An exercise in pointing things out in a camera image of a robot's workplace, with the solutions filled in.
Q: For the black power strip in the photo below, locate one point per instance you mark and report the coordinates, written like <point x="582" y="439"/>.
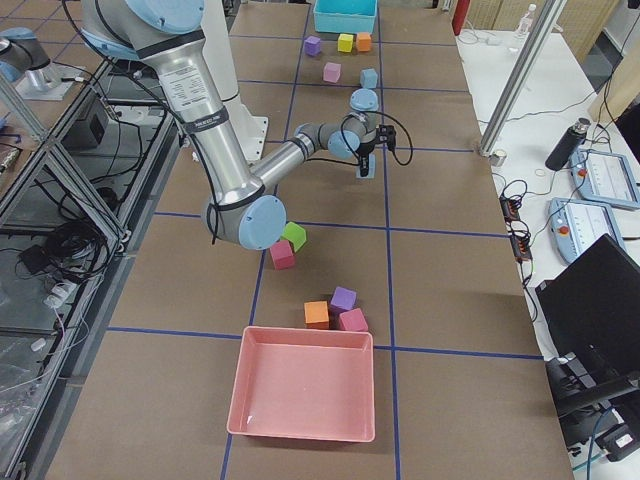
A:
<point x="518" y="231"/>

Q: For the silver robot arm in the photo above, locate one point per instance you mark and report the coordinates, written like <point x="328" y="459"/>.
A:
<point x="167" y="36"/>

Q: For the clear plastic bottle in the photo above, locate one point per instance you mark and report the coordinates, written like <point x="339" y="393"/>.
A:
<point x="525" y="22"/>

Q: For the blue plastic bin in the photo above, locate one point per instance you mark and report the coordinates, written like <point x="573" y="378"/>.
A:
<point x="345" y="16"/>

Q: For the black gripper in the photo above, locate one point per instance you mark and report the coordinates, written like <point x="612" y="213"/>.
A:
<point x="366" y="149"/>

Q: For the pink plastic bin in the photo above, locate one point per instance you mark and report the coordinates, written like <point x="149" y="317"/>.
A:
<point x="304" y="384"/>

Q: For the second silver robot base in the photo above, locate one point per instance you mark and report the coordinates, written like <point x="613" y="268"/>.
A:
<point x="25" y="62"/>

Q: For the purple foam block near blue bin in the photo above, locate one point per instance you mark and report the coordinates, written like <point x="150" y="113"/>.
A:
<point x="312" y="46"/>

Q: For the orange foam block near blue bin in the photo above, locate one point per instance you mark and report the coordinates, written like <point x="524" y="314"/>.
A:
<point x="363" y="42"/>

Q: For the magenta foam block near pink bin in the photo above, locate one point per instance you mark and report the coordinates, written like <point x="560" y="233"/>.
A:
<point x="353" y="320"/>

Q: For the teach pendant tablet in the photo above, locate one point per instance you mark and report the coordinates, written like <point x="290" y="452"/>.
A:
<point x="604" y="177"/>
<point x="578" y="224"/>

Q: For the light pink foam block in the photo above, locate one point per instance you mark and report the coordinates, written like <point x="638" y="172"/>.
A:
<point x="331" y="72"/>

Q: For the magenta foam block beside green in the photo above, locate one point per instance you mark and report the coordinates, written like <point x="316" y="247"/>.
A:
<point x="282" y="255"/>

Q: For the orange foam block near pink bin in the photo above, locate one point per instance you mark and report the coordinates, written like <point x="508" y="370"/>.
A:
<point x="316" y="315"/>

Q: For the black laptop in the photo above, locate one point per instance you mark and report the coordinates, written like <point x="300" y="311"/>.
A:
<point x="593" y="305"/>

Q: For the yellow foam block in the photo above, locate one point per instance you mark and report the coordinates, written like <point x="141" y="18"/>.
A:
<point x="345" y="43"/>

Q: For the small metal cylinder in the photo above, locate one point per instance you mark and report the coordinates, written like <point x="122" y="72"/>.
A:
<point x="498" y="157"/>

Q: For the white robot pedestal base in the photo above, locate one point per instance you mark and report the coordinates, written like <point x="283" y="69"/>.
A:
<point x="235" y="75"/>

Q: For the black water bottle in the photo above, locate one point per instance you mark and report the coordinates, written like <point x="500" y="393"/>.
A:
<point x="574" y="136"/>

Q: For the teach pendant tablet far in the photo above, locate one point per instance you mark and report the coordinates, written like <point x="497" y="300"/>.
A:
<point x="604" y="177"/>

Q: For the teach pendant tablet near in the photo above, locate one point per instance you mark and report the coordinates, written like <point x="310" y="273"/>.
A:
<point x="578" y="224"/>

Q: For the light blue foam block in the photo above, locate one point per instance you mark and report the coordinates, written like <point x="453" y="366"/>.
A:
<point x="366" y="167"/>
<point x="369" y="78"/>

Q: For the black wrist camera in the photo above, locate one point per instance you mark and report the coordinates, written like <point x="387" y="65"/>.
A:
<point x="386" y="135"/>

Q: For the purple foam block near pink bin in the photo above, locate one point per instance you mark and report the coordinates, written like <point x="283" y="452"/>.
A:
<point x="342" y="300"/>

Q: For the aluminium frame post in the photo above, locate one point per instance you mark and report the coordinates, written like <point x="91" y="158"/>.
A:
<point x="523" y="66"/>

